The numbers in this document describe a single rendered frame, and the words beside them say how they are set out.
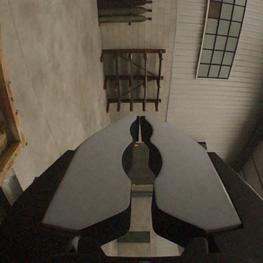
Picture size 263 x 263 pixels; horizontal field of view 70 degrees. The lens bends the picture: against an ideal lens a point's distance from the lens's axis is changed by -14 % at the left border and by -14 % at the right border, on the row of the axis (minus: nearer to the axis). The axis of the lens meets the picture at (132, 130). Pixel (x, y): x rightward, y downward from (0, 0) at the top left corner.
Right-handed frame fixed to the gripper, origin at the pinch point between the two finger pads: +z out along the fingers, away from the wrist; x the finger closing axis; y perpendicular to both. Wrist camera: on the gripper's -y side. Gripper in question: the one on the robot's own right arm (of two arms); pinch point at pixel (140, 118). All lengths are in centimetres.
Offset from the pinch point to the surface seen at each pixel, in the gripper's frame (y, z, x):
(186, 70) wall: 207, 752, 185
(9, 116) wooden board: 6.9, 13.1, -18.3
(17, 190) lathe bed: 21.2, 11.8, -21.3
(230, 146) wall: 644, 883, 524
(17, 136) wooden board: 10.5, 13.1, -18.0
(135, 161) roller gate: 759, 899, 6
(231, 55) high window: 125, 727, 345
